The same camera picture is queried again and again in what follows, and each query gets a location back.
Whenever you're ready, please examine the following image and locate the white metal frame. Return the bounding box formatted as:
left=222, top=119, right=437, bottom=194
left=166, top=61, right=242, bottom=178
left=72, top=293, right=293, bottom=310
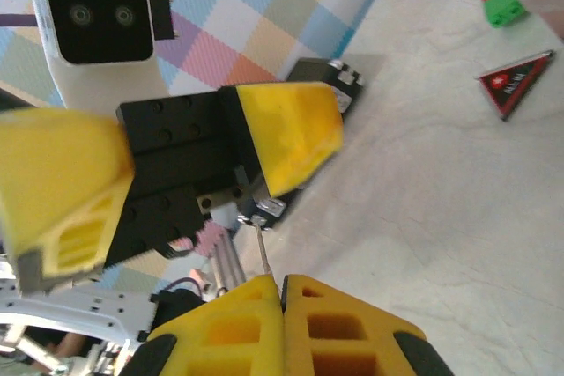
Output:
left=0, top=261, right=158, bottom=376

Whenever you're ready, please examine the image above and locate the purple cable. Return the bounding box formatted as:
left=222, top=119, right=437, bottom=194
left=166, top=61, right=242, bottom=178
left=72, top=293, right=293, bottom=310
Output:
left=168, top=276, right=209, bottom=297

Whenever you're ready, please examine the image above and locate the pastel checkered cloth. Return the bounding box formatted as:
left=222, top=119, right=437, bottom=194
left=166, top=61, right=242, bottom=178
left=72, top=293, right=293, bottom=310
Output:
left=0, top=0, right=403, bottom=294

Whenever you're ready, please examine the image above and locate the thin silver key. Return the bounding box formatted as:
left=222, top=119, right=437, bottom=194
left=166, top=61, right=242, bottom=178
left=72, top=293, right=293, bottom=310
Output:
left=250, top=213, right=276, bottom=284

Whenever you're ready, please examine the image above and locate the black red triangular badge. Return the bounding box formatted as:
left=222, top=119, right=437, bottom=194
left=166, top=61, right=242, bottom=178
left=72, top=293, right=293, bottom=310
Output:
left=474, top=48, right=557, bottom=122

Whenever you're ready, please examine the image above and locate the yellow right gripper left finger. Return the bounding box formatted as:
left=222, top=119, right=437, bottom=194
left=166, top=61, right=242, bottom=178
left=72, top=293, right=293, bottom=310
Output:
left=118, top=273, right=286, bottom=376

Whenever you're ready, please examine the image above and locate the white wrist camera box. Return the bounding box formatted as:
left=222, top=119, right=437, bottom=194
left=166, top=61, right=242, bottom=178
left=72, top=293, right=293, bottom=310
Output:
left=31, top=0, right=174, bottom=109

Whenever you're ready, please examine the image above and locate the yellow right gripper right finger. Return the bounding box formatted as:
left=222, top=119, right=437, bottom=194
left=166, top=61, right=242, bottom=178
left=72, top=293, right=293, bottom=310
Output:
left=280, top=273, right=456, bottom=376

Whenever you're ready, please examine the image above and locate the black cable connector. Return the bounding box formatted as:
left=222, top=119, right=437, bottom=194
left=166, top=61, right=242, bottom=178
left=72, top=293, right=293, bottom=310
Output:
left=148, top=0, right=180, bottom=43

